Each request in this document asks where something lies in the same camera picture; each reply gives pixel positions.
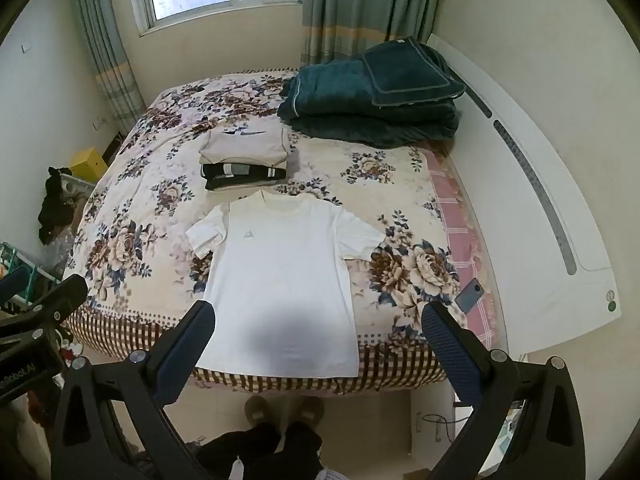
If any grey-green striped curtain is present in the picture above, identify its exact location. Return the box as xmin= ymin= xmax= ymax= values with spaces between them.
xmin=298 ymin=0 xmax=446 ymax=69
xmin=70 ymin=0 xmax=149 ymax=134

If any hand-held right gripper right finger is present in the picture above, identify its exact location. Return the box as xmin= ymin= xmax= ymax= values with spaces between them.
xmin=421 ymin=301 xmax=587 ymax=480

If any folded teal blanket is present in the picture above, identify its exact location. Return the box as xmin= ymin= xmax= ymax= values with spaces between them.
xmin=277 ymin=59 xmax=461 ymax=150

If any person's right slipper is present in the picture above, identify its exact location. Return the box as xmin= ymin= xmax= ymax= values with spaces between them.
xmin=295 ymin=396 xmax=326 ymax=429

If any grey smartphone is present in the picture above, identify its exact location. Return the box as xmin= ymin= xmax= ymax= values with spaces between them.
xmin=455 ymin=278 xmax=487 ymax=313

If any floral bedspread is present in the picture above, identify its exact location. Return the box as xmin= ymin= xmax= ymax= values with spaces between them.
xmin=65 ymin=67 xmax=467 ymax=393

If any yellow box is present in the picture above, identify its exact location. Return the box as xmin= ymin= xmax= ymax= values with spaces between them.
xmin=69 ymin=147 xmax=109 ymax=184

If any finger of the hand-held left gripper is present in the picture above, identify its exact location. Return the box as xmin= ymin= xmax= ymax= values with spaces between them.
xmin=0 ymin=274 xmax=89 ymax=341
xmin=0 ymin=266 xmax=31 ymax=304

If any folded beige shirt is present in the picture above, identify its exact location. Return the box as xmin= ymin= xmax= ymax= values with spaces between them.
xmin=200 ymin=127 xmax=294 ymax=168

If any white t-shirt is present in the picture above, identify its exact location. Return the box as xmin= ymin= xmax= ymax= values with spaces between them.
xmin=186 ymin=190 xmax=387 ymax=378

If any teal pillow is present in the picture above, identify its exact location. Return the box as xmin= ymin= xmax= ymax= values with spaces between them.
xmin=361 ymin=36 xmax=467 ymax=108

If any white headboard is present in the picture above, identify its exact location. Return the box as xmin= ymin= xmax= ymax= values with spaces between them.
xmin=425 ymin=34 xmax=622 ymax=357

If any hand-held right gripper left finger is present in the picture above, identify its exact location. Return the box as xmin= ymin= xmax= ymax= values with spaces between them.
xmin=50 ymin=301 xmax=236 ymax=480

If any green crate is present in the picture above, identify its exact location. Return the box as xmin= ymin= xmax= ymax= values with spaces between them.
xmin=0 ymin=242 xmax=66 ymax=307

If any person's left slipper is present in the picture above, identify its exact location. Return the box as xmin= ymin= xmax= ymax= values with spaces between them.
xmin=244 ymin=395 xmax=274 ymax=429

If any person's right leg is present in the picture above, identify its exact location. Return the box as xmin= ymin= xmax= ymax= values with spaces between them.
xmin=282 ymin=422 xmax=324 ymax=480

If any person's left leg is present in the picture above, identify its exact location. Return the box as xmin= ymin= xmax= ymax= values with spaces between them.
xmin=196 ymin=422 xmax=284 ymax=480

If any black cloth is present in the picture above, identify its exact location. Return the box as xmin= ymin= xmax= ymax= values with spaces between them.
xmin=37 ymin=166 xmax=81 ymax=246

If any black floor cable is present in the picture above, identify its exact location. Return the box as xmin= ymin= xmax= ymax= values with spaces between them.
xmin=415 ymin=412 xmax=454 ymax=444

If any person's leg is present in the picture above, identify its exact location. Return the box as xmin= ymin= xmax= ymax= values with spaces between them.
xmin=282 ymin=422 xmax=324 ymax=480
xmin=196 ymin=422 xmax=284 ymax=480

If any pink checked sheet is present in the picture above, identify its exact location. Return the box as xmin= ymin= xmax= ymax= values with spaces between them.
xmin=419 ymin=147 xmax=502 ymax=342

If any person's slipper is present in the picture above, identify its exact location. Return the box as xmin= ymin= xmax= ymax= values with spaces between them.
xmin=244 ymin=395 xmax=274 ymax=429
xmin=295 ymin=396 xmax=326 ymax=429

